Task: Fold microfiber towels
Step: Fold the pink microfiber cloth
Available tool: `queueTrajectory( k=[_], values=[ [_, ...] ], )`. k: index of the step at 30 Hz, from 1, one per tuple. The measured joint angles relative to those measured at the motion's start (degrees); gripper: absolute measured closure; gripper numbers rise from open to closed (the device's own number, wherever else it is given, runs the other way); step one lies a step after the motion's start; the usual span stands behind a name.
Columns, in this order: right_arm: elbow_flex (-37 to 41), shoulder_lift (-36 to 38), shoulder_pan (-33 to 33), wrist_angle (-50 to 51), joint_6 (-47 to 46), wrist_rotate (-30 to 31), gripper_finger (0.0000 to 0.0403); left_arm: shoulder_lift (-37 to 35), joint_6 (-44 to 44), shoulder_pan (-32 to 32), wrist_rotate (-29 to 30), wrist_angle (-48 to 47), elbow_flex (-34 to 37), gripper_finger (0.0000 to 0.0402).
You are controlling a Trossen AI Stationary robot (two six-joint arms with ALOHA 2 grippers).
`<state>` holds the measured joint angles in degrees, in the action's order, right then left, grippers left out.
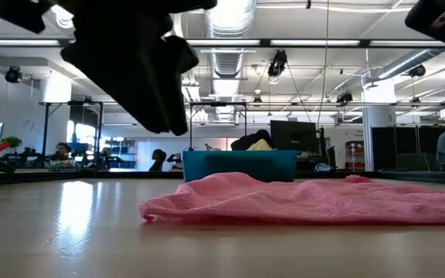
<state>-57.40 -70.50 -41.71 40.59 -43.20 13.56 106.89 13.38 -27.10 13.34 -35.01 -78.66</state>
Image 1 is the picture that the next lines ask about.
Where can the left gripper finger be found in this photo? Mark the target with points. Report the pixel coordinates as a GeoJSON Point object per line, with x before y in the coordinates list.
{"type": "Point", "coordinates": [153, 108]}

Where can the yellow microfiber towel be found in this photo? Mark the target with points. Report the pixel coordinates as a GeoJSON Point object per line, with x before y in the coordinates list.
{"type": "Point", "coordinates": [260, 146]}

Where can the pink microfiber towel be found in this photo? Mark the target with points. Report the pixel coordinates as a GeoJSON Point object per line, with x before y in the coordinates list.
{"type": "Point", "coordinates": [303, 201]}

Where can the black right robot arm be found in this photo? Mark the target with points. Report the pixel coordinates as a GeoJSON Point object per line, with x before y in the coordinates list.
{"type": "Point", "coordinates": [439, 17]}

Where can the dark rounded background object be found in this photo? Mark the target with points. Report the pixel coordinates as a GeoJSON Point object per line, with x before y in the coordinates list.
{"type": "Point", "coordinates": [251, 140]}

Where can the blue plastic bin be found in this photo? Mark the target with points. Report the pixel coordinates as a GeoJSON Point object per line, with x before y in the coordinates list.
{"type": "Point", "coordinates": [242, 164]}

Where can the black background monitor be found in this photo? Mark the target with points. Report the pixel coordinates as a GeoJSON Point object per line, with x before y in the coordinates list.
{"type": "Point", "coordinates": [294, 135]}

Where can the green background plant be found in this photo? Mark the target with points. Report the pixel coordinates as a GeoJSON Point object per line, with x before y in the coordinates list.
{"type": "Point", "coordinates": [11, 142]}

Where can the red and white shelf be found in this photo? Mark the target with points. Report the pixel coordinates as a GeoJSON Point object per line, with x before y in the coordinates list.
{"type": "Point", "coordinates": [354, 154]}

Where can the black partition panels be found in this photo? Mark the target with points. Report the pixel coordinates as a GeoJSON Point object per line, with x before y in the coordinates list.
{"type": "Point", "coordinates": [408, 143]}

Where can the black background rig frame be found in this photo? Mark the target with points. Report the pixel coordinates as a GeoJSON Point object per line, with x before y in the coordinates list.
{"type": "Point", "coordinates": [46, 131]}

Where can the black ceiling camera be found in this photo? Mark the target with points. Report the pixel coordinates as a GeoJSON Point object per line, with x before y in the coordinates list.
{"type": "Point", "coordinates": [277, 63]}
{"type": "Point", "coordinates": [345, 97]}
{"type": "Point", "coordinates": [13, 74]}
{"type": "Point", "coordinates": [416, 70]}

